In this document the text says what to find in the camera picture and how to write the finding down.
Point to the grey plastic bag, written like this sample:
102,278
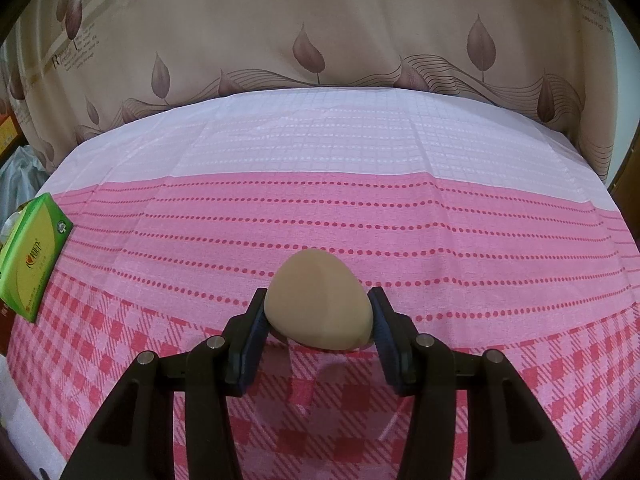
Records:
20,175

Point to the gold and red tin box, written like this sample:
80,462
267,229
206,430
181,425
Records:
4,330

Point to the beige leaf print curtain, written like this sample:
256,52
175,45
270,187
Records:
350,20

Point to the orange cardboard box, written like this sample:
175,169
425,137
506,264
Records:
7,130

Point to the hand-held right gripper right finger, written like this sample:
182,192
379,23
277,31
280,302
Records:
392,355

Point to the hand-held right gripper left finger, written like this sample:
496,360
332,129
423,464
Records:
250,350

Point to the green tissue pack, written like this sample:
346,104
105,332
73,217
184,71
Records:
35,255

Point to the beige makeup sponge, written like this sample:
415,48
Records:
320,300

